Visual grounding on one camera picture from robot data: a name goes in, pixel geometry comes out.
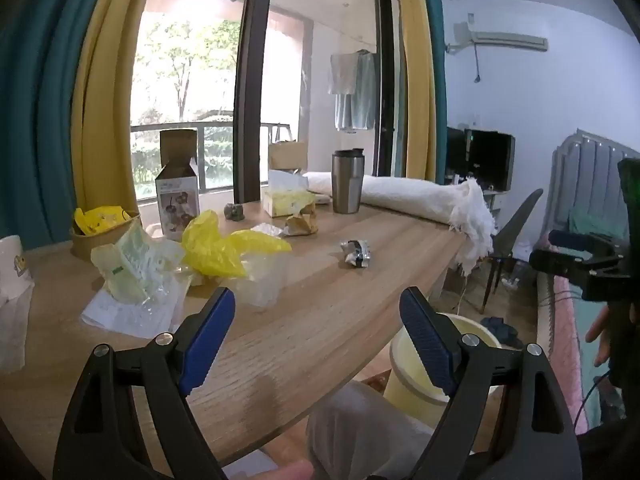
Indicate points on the small yellow printed bag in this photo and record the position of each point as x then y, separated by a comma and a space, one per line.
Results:
95, 220

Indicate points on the yellow plastic bag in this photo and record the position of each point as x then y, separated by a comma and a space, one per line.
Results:
220, 250

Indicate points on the black computer case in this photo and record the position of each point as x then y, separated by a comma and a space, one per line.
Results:
492, 160

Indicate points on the clear plastic wrapper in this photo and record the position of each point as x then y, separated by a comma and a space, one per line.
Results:
267, 230

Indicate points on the grey chair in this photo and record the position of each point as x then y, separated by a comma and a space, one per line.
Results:
517, 225

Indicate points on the white product box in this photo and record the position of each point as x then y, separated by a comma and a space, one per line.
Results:
177, 200

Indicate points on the teal curtain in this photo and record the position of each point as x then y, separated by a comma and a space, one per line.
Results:
439, 85
40, 110

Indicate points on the green cloth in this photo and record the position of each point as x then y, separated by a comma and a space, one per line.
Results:
595, 225

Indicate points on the brown kraft pouch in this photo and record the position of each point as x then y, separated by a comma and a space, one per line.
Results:
287, 156

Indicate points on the small grey figurine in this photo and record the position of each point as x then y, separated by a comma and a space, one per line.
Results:
234, 213

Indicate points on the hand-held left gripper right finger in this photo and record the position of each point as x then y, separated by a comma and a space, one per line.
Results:
427, 345

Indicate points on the white side desk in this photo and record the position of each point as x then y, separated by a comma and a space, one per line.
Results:
491, 200

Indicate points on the black monitor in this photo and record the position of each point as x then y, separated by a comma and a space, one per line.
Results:
455, 155

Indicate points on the steel tumbler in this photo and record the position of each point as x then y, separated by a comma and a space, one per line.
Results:
347, 185

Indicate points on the hanging white shirt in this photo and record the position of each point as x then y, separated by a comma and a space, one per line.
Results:
342, 75

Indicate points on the black door frame post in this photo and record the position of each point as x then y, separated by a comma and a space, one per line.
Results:
250, 85
386, 85

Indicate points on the person's right hand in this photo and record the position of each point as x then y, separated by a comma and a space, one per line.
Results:
604, 332

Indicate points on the person's black top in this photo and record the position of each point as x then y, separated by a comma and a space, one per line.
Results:
615, 450

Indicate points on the white fringed blanket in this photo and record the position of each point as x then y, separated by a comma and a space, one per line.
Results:
410, 197

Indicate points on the yellow tissue box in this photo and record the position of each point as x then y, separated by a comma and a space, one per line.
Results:
287, 202

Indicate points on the hanging light blue garment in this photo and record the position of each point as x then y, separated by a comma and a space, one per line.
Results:
362, 95

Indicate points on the person's left hand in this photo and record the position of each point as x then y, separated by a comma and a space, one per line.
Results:
297, 472

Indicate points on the grey bed headboard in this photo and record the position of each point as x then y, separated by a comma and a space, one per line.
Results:
585, 175

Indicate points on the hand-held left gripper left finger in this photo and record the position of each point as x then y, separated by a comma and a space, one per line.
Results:
207, 345

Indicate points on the clear green-print plastic package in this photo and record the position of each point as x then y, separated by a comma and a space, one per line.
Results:
132, 260

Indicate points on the small white object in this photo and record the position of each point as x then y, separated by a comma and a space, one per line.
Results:
323, 199

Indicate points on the brown paper bowl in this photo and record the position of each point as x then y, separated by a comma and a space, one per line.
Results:
85, 247

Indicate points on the cream plastic bucket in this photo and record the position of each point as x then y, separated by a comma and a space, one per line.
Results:
475, 332

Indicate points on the balcony railing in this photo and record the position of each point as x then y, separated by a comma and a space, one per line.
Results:
165, 126

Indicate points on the brown paper bag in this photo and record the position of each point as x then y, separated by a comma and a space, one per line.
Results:
301, 223

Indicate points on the clear plastic cup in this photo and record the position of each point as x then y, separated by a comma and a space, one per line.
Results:
262, 280

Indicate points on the white air conditioner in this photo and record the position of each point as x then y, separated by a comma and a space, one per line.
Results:
505, 37

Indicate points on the yellow curtain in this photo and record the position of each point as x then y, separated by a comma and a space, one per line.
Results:
415, 60
105, 85

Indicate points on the dark blue slipper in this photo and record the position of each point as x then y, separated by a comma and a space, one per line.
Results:
502, 332

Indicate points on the white cup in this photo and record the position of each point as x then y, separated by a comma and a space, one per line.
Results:
12, 270

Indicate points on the white wall socket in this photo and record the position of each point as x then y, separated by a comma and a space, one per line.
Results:
472, 121

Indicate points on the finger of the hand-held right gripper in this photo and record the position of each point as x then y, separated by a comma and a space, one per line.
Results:
570, 239
555, 261

